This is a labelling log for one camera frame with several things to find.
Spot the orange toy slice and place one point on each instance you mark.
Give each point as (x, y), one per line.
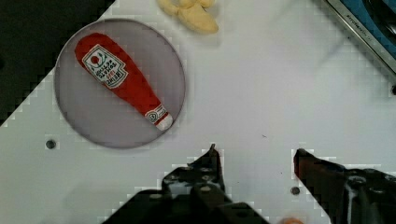
(290, 220)

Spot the yellow plush banana bunch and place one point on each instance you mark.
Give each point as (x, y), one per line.
(192, 13)

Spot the red plush ketchup bottle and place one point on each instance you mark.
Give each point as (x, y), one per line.
(112, 66)

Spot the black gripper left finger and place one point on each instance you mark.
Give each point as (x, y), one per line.
(204, 170)

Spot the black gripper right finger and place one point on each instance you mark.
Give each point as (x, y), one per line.
(348, 196)

